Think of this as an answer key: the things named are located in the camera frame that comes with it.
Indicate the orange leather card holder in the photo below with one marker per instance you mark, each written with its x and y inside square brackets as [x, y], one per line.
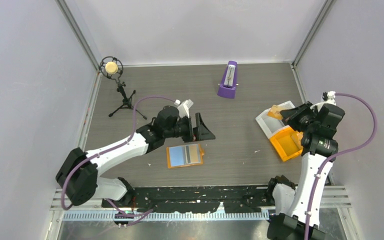
[175, 158]

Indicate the purple metronome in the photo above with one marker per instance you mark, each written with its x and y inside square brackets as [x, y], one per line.
[228, 85]

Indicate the gold VIP card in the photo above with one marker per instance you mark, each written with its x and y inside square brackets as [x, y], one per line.
[275, 112]

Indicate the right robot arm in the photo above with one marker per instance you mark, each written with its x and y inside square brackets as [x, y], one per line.
[297, 207]

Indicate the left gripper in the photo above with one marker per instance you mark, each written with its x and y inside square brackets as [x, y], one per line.
[199, 133]

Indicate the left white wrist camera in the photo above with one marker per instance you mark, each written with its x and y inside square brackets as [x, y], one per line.
[184, 107]

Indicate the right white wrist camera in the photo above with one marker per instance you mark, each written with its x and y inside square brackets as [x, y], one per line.
[329, 97]

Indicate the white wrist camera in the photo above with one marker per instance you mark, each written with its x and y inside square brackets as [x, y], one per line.
[184, 107]
[329, 97]

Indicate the microphone on black tripod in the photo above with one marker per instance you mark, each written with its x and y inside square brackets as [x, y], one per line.
[112, 68]

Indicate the aluminium frame rail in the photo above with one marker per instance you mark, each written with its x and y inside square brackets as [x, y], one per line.
[335, 196]

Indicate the orange plastic bin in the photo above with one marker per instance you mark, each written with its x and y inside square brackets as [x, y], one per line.
[287, 143]

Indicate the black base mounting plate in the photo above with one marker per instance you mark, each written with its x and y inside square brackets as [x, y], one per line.
[207, 199]

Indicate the white plastic bin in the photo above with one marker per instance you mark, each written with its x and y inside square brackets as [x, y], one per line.
[269, 125]

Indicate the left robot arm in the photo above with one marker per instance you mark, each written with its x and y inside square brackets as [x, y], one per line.
[80, 176]

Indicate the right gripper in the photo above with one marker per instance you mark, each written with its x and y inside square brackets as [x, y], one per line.
[291, 116]

